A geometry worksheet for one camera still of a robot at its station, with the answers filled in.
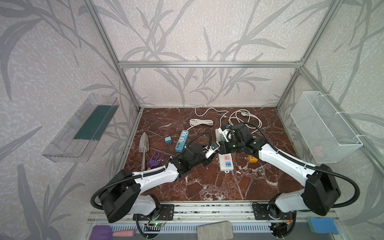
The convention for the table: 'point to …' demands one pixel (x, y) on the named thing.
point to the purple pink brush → (105, 232)
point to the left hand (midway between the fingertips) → (215, 145)
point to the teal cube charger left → (168, 140)
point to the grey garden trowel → (143, 147)
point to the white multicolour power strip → (225, 160)
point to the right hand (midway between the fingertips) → (214, 144)
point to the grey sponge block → (218, 230)
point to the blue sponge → (322, 225)
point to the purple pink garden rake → (154, 162)
